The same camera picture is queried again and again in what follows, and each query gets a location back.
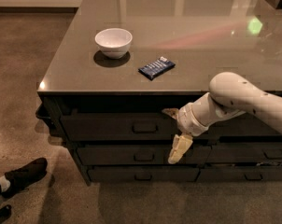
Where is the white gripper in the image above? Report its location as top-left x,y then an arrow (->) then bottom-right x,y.
162,103 -> 208,164

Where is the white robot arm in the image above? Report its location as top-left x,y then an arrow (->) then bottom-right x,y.
162,72 -> 282,164

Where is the dark metal drawer cabinet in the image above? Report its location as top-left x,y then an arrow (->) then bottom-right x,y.
38,0 -> 282,183

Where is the blue snack packet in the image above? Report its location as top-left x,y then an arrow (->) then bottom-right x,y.
138,57 -> 176,80

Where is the white ceramic bowl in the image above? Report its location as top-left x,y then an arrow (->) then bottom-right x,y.
94,28 -> 133,59

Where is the black shoe with white sock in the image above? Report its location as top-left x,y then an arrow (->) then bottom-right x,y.
0,158 -> 48,199

